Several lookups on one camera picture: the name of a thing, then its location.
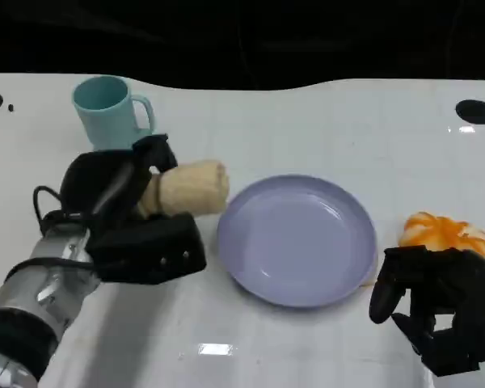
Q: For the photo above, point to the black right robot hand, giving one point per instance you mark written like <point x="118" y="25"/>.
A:
<point x="460" y="299"/>

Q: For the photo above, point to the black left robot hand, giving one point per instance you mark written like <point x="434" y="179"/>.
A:
<point x="89" y="182"/>

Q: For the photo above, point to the beige towel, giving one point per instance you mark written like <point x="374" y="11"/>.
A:
<point x="194" y="188"/>

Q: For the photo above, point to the pale green mug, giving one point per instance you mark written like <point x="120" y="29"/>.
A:
<point x="105" y="117"/>

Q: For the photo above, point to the lilac plate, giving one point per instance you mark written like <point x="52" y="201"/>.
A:
<point x="299" y="242"/>

